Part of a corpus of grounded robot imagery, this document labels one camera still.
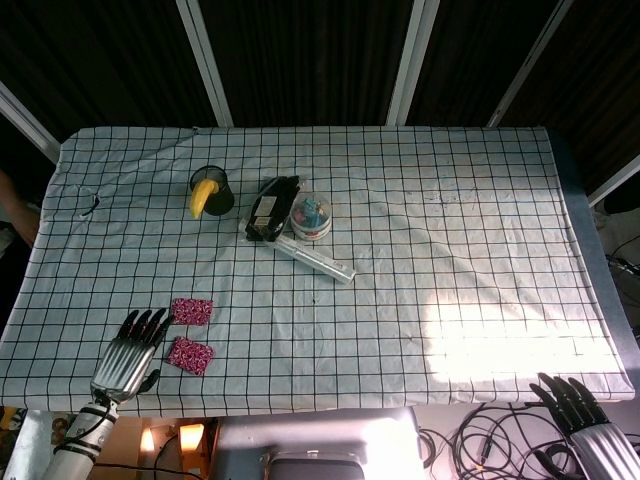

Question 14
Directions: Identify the black mesh pen cup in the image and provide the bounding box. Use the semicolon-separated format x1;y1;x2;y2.
189;167;236;217

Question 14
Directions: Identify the yellow banana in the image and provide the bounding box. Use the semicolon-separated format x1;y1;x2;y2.
190;180;219;219

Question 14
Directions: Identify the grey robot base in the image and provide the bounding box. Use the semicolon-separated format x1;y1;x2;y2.
217;407;426;480

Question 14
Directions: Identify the clear long plastic box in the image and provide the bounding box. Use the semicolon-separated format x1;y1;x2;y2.
238;217;357;286

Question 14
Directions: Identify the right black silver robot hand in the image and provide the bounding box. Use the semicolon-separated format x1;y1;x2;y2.
530;372;640;480

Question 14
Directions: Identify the black stapler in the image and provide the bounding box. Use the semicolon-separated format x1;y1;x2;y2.
244;175;301;243

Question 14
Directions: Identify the white black checked tablecloth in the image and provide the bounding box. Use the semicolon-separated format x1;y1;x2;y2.
0;125;634;419

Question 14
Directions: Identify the white metal frame bar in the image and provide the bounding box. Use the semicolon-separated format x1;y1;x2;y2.
386;0;441;126
174;0;234;127
487;0;575;129
0;81;62;164
587;153;640;207

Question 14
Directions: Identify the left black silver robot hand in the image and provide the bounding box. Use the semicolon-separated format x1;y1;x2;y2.
89;307;174;405

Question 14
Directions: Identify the black cable bundle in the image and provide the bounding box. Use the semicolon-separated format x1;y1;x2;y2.
418;399;589;480

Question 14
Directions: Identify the clear round binder clip box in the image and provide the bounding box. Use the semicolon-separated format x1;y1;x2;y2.
290;191;334;243

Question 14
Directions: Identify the blue grey table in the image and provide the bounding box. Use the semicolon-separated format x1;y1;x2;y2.
546;127;640;402

